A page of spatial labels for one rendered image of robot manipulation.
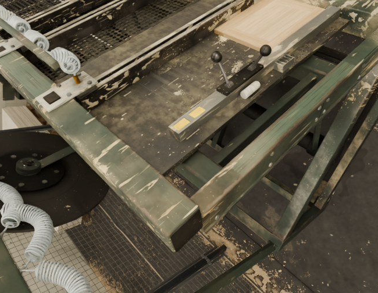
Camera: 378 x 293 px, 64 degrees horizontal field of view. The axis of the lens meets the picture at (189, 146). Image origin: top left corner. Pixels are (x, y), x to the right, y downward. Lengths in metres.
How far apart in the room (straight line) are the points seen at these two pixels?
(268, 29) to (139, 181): 0.92
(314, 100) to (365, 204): 1.64
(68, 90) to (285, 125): 0.71
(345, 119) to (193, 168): 0.93
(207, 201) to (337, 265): 2.18
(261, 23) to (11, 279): 1.35
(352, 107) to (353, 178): 0.99
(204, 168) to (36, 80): 0.69
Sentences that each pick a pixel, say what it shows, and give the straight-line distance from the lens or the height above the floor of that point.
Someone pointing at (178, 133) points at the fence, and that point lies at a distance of 0.92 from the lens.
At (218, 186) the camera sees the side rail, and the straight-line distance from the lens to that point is 0.78.
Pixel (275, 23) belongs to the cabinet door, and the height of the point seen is 1.07.
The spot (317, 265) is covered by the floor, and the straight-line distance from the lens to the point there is 2.92.
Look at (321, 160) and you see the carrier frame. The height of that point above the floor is 0.79.
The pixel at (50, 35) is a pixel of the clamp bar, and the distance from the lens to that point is 1.58.
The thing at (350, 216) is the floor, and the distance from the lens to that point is 2.63.
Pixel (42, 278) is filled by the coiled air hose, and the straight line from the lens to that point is 1.21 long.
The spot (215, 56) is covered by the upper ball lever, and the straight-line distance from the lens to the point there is 1.01.
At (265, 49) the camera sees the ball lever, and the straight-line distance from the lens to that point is 1.03.
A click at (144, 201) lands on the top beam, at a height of 1.95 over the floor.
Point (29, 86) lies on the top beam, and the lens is 1.23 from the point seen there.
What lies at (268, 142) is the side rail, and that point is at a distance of 0.87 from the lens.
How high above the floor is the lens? 2.36
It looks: 46 degrees down
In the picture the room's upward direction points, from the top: 104 degrees counter-clockwise
